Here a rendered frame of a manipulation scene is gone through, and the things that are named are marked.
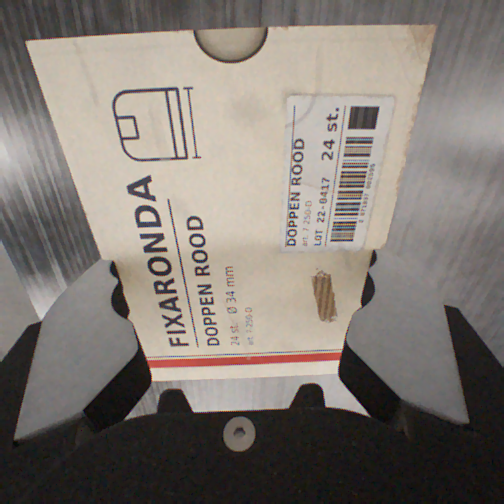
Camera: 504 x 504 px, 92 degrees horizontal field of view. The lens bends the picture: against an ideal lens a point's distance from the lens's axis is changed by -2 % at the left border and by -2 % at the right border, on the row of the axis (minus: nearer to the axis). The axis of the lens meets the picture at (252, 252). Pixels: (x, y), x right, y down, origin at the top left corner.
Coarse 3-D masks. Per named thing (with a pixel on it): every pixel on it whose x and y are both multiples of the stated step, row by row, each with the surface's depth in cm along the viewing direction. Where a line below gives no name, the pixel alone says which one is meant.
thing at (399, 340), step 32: (384, 256) 10; (384, 288) 8; (416, 288) 8; (352, 320) 7; (384, 320) 7; (416, 320) 7; (352, 352) 6; (384, 352) 6; (416, 352) 6; (448, 352) 6; (352, 384) 7; (384, 384) 6; (416, 384) 6; (448, 384) 6; (384, 416) 6; (448, 416) 5
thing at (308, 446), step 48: (144, 432) 5; (192, 432) 5; (240, 432) 5; (288, 432) 4; (336, 432) 4; (384, 432) 4; (48, 480) 4; (96, 480) 4; (144, 480) 4; (192, 480) 4; (240, 480) 4; (288, 480) 4; (336, 480) 4; (384, 480) 4; (432, 480) 4
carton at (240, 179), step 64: (64, 64) 7; (128, 64) 7; (192, 64) 7; (256, 64) 7; (320, 64) 8; (384, 64) 8; (64, 128) 8; (128, 128) 8; (192, 128) 8; (256, 128) 8; (320, 128) 8; (384, 128) 8; (128, 192) 9; (192, 192) 9; (256, 192) 9; (320, 192) 9; (384, 192) 10; (128, 256) 11; (192, 256) 11; (256, 256) 11; (320, 256) 11; (192, 320) 12; (256, 320) 13; (320, 320) 13
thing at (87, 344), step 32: (96, 288) 9; (64, 320) 8; (96, 320) 8; (128, 320) 8; (64, 352) 7; (96, 352) 7; (128, 352) 7; (32, 384) 6; (64, 384) 6; (96, 384) 6; (128, 384) 6; (32, 416) 5; (64, 416) 5; (96, 416) 6
